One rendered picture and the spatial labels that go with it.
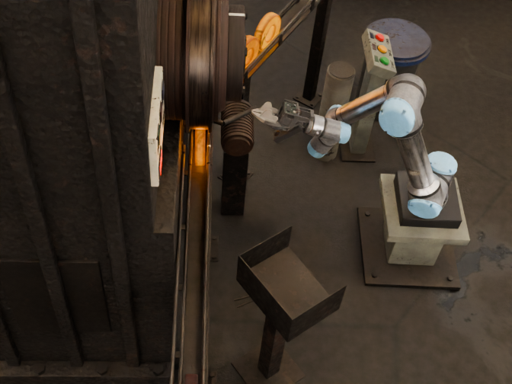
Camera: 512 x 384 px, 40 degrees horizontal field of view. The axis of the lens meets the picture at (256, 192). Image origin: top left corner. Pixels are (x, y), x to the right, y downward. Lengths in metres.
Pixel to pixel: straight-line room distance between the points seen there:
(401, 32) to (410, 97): 1.16
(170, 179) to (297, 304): 0.54
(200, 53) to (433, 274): 1.58
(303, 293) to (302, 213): 0.98
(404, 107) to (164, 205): 0.82
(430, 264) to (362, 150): 0.67
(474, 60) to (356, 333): 1.88
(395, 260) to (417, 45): 1.02
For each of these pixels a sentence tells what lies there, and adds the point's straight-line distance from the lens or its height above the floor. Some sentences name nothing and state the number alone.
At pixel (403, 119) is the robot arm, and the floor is 0.92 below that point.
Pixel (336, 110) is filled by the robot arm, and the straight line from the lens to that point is 2.66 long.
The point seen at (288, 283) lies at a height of 0.60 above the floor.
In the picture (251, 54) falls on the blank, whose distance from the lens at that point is 2.79.
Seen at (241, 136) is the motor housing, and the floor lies 0.52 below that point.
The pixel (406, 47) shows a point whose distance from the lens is 3.39.
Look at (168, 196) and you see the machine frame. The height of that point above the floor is 0.87.
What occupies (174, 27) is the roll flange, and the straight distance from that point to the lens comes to 1.94.
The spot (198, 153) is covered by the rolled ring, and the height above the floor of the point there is 0.77.
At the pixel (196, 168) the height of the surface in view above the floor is 0.66.
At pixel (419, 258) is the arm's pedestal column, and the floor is 0.07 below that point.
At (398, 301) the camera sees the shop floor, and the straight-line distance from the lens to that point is 2.98.
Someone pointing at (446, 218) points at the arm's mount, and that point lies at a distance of 2.82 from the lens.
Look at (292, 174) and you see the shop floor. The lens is 3.29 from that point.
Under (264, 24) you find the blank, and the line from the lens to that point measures 2.79.
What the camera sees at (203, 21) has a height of 1.31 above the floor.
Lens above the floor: 2.48
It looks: 51 degrees down
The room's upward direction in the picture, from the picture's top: 6 degrees clockwise
